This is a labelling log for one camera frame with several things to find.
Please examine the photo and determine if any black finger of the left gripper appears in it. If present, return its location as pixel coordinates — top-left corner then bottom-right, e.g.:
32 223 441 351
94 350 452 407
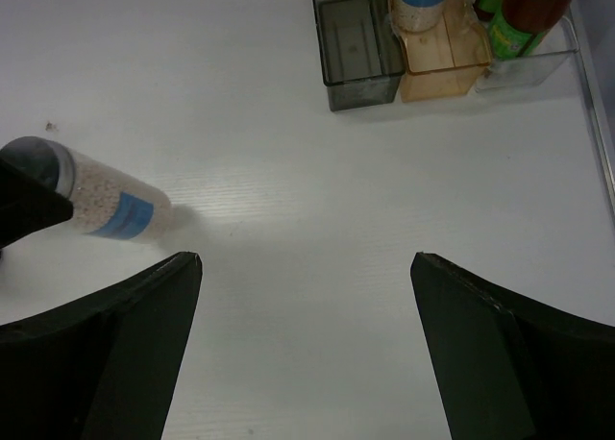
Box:
0 159 73 249

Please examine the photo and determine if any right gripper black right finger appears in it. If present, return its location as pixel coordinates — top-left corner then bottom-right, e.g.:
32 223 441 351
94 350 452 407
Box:
409 253 614 439

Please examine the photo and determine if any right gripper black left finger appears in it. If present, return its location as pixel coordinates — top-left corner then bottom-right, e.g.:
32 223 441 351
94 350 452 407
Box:
1 252 202 439

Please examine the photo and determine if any white granule jar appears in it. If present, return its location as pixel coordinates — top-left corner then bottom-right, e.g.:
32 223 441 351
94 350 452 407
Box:
1 136 172 243
393 0 445 33

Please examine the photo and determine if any amber plastic bin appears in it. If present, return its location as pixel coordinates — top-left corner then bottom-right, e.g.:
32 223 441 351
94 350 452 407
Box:
391 0 493 103

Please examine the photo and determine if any clear plastic bin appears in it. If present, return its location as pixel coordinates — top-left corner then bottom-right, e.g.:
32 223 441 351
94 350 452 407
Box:
475 16 579 94

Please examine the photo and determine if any grey plastic bin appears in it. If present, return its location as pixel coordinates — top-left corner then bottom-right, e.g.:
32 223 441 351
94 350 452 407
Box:
312 0 406 112

